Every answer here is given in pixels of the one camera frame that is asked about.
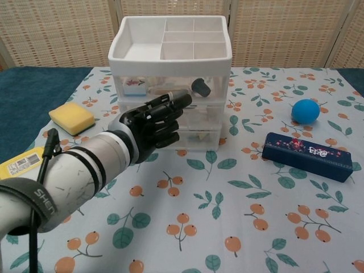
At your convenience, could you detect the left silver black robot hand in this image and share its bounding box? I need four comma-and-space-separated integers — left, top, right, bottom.
109, 91, 193, 164

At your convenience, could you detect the yellow-lidded green container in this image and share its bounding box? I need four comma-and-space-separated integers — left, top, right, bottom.
0, 146, 48, 180

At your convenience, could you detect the white mahjong tile box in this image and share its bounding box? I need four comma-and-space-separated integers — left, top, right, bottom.
122, 78, 148, 96

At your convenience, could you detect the blue ball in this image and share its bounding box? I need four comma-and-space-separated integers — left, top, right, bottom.
292, 98, 321, 125

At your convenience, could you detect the navy blue printed box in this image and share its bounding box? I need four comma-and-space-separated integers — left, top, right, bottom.
261, 132, 354, 183

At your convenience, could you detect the black rubber stopper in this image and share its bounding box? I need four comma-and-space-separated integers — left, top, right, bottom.
191, 78, 212, 98

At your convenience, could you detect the yellow sponge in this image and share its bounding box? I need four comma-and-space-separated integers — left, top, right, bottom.
48, 102, 96, 137

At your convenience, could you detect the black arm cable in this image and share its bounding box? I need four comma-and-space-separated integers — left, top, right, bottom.
27, 127, 63, 273

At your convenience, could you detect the white clear drawer organizer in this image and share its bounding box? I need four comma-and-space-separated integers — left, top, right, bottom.
107, 15, 234, 153

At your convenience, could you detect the floral print tablecloth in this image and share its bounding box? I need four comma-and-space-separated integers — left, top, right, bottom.
0, 67, 364, 273

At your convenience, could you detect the woven folding screen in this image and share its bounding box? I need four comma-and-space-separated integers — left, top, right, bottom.
0, 0, 364, 72

